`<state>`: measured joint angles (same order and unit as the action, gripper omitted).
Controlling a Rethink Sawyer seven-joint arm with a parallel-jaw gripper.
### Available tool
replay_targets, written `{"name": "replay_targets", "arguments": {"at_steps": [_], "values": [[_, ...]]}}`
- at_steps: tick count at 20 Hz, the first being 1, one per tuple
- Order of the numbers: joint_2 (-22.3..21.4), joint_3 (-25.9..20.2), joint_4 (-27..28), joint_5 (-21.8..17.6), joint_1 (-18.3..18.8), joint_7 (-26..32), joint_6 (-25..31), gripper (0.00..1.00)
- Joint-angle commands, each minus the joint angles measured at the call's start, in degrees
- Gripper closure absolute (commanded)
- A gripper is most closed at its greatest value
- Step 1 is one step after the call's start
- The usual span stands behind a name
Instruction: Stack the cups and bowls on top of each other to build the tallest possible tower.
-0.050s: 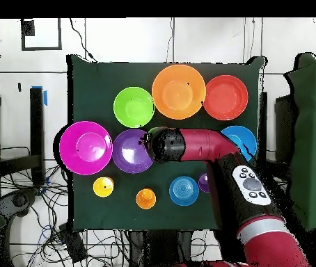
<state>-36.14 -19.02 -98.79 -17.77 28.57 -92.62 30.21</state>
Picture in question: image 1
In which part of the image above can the yellow cup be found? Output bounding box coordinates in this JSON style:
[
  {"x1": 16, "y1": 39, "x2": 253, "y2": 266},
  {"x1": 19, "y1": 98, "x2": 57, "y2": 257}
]
[{"x1": 93, "y1": 176, "x2": 115, "y2": 196}]

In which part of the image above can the black metal stand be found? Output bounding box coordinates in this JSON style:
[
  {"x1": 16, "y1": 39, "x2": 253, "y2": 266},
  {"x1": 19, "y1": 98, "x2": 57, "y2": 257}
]
[{"x1": 0, "y1": 86, "x2": 46, "y2": 186}]

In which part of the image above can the orange cup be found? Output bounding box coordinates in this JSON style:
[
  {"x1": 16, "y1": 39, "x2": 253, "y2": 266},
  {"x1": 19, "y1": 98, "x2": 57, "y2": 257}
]
[{"x1": 135, "y1": 188, "x2": 157, "y2": 210}]

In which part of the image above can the black floor cable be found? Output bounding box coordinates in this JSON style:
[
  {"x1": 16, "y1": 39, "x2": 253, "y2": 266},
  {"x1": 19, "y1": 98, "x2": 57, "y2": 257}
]
[{"x1": 69, "y1": 18, "x2": 97, "y2": 63}]

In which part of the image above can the blue tape strip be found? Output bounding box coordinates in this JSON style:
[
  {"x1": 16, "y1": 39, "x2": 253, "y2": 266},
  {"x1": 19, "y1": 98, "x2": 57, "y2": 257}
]
[{"x1": 31, "y1": 85, "x2": 48, "y2": 106}]

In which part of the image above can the tangle of black cables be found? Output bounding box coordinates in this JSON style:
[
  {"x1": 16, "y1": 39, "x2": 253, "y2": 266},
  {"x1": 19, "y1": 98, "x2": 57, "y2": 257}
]
[{"x1": 0, "y1": 145, "x2": 131, "y2": 267}]

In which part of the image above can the pink bowl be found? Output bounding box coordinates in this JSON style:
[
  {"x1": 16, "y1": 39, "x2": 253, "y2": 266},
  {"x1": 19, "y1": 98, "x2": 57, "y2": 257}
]
[{"x1": 58, "y1": 120, "x2": 113, "y2": 176}]

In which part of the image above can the purple bowl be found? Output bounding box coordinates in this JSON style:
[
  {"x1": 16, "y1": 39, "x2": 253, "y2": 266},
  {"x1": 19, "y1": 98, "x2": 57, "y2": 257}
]
[{"x1": 111, "y1": 129, "x2": 155, "y2": 175}]

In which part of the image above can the small blue bowl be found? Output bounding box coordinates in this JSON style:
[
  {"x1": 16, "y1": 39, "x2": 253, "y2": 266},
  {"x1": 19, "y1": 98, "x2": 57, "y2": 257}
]
[{"x1": 168, "y1": 175, "x2": 200, "y2": 207}]

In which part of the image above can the dark green table cloth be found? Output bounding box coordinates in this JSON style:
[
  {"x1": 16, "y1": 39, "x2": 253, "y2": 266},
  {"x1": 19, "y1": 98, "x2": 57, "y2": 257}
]
[{"x1": 66, "y1": 54, "x2": 267, "y2": 233}]

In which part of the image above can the black square frame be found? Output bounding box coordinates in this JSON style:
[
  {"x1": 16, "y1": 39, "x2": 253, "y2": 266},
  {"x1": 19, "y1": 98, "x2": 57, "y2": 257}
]
[{"x1": 20, "y1": 18, "x2": 63, "y2": 51}]

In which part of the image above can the green bowl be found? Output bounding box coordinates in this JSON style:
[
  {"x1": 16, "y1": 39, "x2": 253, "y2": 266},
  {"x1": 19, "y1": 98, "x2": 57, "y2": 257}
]
[{"x1": 113, "y1": 86, "x2": 155, "y2": 129}]

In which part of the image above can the red bowl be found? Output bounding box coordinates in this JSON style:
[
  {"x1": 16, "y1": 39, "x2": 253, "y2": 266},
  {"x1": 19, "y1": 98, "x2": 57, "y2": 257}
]
[{"x1": 203, "y1": 74, "x2": 249, "y2": 122}]

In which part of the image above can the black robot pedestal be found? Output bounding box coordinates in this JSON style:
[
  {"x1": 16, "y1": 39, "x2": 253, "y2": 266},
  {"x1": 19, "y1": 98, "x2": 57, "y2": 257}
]
[{"x1": 128, "y1": 229, "x2": 192, "y2": 267}]

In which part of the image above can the large blue bowl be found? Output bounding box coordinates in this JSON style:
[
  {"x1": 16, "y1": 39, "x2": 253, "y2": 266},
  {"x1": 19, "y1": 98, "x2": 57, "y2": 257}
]
[{"x1": 220, "y1": 125, "x2": 258, "y2": 162}]

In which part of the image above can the purple cup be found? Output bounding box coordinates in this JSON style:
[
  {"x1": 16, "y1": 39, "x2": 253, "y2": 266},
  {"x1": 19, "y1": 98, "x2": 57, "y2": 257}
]
[{"x1": 198, "y1": 172, "x2": 211, "y2": 193}]

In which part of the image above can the large orange bowl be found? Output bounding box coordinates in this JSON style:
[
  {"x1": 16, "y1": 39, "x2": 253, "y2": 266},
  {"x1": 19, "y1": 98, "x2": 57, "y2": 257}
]
[{"x1": 151, "y1": 64, "x2": 207, "y2": 120}]

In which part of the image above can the black power strip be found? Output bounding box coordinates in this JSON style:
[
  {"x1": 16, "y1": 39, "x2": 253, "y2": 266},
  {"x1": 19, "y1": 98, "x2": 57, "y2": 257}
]
[{"x1": 58, "y1": 222, "x2": 88, "y2": 264}]

